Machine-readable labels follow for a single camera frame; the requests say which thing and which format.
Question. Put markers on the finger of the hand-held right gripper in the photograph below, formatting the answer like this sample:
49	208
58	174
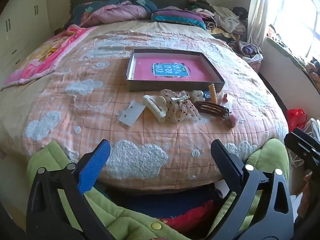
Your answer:
300	150
307	136

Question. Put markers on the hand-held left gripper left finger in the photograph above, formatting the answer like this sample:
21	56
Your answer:
93	165

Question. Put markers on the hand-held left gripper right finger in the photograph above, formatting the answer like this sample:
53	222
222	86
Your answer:
225	160

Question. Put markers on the brown hair clip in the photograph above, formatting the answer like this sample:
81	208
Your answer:
212	108

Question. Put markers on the white hair claw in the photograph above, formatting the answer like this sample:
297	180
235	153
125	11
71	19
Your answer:
155	107

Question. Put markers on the pink-lined cardboard box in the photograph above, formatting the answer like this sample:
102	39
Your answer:
145	67

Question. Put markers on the person's right hand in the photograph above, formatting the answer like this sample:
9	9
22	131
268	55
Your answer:
307	177

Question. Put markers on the red plastic bag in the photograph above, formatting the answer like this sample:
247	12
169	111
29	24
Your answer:
296	118

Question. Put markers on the orange cloud pattern quilt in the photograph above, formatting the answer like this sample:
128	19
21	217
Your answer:
100	140

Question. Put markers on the red ball earrings packet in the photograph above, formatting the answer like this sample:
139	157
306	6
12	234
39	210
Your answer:
226	100

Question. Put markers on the green fleece jacket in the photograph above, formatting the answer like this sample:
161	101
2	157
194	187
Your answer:
125	220

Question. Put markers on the white earring card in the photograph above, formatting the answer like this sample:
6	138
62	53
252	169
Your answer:
131	113

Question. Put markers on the red fuzzy garment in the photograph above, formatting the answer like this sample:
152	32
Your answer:
190	217

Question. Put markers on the dark blue garment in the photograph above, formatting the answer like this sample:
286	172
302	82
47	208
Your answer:
162	200

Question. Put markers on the silver snap hair clip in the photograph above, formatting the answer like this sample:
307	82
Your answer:
179	99

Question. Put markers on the green windowsill cover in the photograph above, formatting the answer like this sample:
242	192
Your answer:
287	52

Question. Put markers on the bag of clothes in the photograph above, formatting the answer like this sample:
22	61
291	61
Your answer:
250	52

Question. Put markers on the window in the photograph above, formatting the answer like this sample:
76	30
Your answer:
300	17

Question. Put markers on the pink cartoon blanket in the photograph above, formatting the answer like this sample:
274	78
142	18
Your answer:
45	55

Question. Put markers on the white curtain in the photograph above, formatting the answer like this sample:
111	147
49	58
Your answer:
260	10

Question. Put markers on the pile of clothes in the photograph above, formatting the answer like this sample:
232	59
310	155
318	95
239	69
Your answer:
222	20

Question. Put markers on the striped purple teal pillow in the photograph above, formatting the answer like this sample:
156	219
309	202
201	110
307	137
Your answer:
177	17

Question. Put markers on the folded pink blue floral quilt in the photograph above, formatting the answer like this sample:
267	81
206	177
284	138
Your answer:
117	13

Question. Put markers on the cream wardrobe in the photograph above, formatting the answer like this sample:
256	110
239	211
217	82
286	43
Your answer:
20	30

